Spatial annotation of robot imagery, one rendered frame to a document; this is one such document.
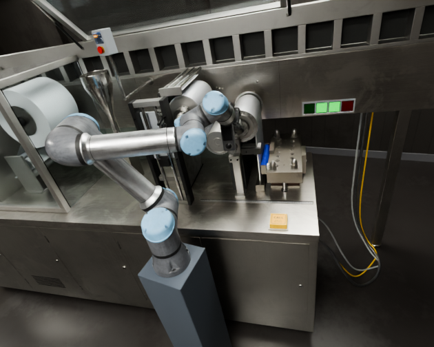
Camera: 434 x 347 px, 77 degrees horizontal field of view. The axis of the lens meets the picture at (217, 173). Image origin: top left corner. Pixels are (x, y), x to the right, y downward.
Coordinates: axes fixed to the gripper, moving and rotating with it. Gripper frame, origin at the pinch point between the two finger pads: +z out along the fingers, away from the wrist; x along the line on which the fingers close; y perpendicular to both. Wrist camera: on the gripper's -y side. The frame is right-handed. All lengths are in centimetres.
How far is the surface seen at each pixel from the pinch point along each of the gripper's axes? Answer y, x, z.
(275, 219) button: -36.3, -16.3, 4.9
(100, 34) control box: 38, 52, -26
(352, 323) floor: -100, -56, 73
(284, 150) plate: -2.5, -19.1, 28.8
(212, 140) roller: -0.7, 13.0, 6.3
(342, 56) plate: 38, -45, 16
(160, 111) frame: 6.9, 28.9, -16.0
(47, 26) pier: 206, 304, 161
